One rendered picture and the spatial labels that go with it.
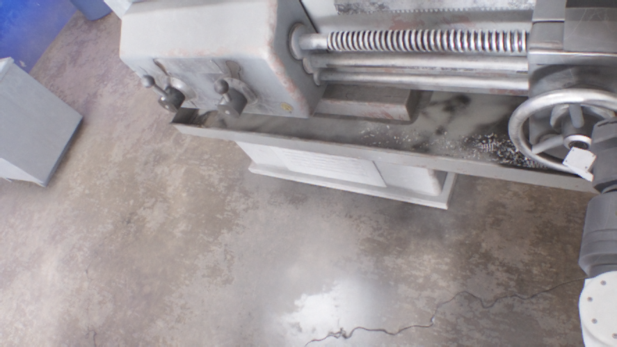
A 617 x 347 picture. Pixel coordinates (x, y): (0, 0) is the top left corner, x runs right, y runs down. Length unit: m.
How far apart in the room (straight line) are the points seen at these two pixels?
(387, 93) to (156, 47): 0.58
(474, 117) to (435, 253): 0.48
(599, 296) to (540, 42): 0.39
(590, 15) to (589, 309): 0.36
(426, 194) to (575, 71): 0.83
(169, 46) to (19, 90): 1.66
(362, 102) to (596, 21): 0.65
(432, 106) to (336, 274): 0.64
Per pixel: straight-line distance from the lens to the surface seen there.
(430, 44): 0.85
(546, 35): 0.71
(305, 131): 1.25
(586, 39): 0.67
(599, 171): 0.53
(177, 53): 1.10
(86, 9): 3.89
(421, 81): 0.95
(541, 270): 1.37
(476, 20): 0.91
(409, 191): 1.47
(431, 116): 1.15
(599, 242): 0.49
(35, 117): 2.73
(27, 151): 2.71
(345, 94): 1.18
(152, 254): 1.95
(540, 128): 0.85
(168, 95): 1.21
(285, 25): 0.96
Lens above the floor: 1.30
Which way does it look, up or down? 50 degrees down
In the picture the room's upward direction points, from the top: 39 degrees counter-clockwise
